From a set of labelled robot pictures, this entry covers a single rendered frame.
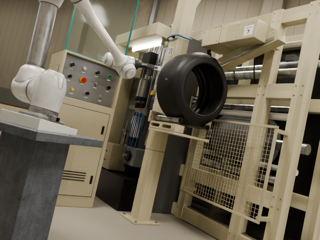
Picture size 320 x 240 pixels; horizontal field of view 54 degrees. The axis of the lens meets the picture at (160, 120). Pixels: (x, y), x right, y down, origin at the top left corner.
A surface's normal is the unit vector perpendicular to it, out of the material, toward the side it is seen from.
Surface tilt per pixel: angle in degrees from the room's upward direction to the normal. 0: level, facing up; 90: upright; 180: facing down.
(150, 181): 90
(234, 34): 90
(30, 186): 90
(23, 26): 90
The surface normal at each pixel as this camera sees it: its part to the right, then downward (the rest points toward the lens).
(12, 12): -0.41, -0.15
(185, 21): 0.55, 0.07
